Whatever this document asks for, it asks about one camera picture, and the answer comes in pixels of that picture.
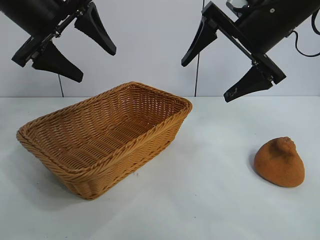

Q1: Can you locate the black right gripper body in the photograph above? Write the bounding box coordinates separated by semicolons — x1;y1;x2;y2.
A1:
201;0;320;85

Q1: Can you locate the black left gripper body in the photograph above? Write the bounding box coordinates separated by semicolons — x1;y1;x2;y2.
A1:
0;0;92;68

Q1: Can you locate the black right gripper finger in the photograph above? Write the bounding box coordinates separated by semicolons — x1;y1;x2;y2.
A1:
181;18;218;68
223;66;273;103

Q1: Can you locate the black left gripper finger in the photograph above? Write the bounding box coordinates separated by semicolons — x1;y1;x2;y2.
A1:
31;41;84;83
74;1;118;56

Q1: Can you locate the brown bread bun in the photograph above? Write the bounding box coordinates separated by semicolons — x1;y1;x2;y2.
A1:
254;136;306;188

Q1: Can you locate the woven wicker basket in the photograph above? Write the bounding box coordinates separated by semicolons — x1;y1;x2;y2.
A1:
16;81;194;201

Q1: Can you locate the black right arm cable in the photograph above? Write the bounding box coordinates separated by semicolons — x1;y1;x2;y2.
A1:
291;7;320;58

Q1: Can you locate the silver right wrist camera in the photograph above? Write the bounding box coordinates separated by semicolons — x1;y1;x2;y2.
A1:
225;0;248;12

